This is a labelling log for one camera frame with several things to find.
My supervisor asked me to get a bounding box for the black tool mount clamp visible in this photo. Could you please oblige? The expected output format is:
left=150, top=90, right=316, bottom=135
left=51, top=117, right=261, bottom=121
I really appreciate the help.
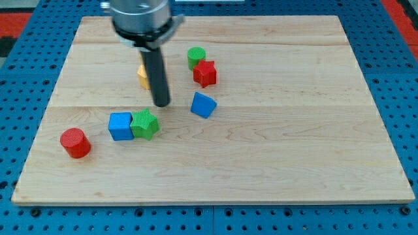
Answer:
left=112, top=14, right=184, bottom=52

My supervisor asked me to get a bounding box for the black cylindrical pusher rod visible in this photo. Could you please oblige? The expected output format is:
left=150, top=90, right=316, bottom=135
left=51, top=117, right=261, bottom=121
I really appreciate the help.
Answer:
left=140, top=48, right=170, bottom=107

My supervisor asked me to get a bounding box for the yellow block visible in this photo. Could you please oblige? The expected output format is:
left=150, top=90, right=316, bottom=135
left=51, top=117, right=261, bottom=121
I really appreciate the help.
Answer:
left=137, top=54, right=150, bottom=90

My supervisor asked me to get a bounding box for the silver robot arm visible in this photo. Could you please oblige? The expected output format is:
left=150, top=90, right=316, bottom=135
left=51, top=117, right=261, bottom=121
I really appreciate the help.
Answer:
left=100, top=0, right=184, bottom=107

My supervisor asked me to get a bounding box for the green cylinder block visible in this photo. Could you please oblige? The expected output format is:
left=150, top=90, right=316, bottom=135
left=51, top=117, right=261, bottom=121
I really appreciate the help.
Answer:
left=187, top=47, right=206, bottom=71

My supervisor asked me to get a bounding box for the red star block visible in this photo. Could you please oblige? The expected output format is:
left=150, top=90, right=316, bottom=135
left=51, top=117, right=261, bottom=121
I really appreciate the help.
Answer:
left=193, top=60, right=217, bottom=88

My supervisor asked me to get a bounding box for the blue triangular block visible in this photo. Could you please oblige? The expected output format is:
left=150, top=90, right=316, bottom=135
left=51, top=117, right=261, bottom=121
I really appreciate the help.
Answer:
left=190, top=92, right=217, bottom=119

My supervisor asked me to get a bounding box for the green star block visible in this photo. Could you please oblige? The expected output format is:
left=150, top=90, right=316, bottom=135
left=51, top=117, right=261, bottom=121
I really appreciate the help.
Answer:
left=130, top=108, right=159, bottom=140

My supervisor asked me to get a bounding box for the blue cube block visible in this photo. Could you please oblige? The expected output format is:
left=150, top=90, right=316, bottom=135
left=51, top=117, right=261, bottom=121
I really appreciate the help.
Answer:
left=108, top=112, right=134, bottom=141

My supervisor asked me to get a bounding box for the red cylinder block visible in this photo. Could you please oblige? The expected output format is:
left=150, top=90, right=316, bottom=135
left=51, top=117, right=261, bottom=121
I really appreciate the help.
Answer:
left=60, top=128, right=91, bottom=159

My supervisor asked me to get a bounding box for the wooden board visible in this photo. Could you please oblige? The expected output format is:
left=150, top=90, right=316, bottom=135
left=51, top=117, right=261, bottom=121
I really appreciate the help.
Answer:
left=12, top=16, right=415, bottom=206

